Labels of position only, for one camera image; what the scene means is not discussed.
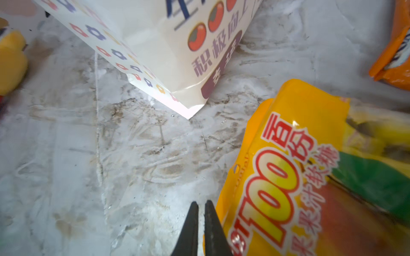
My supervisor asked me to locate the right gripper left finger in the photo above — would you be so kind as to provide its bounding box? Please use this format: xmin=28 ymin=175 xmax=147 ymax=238
xmin=171 ymin=201 xmax=199 ymax=256

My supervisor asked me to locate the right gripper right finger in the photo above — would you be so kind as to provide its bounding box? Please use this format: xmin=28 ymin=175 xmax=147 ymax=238
xmin=205 ymin=200 xmax=233 ymax=256

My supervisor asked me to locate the yellow snack bar packet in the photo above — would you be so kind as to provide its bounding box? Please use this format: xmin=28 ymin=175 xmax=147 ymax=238
xmin=216 ymin=80 xmax=410 ymax=256

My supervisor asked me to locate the white printed paper bag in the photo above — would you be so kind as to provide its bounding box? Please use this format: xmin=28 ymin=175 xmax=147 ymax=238
xmin=39 ymin=0 xmax=260 ymax=119

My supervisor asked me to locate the orange snack stick packet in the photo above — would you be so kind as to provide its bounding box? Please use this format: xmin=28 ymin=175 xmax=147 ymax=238
xmin=369 ymin=0 xmax=410 ymax=91

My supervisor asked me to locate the yellow plush toy red dress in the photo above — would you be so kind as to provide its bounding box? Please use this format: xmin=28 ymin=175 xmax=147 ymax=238
xmin=1 ymin=18 xmax=28 ymax=101

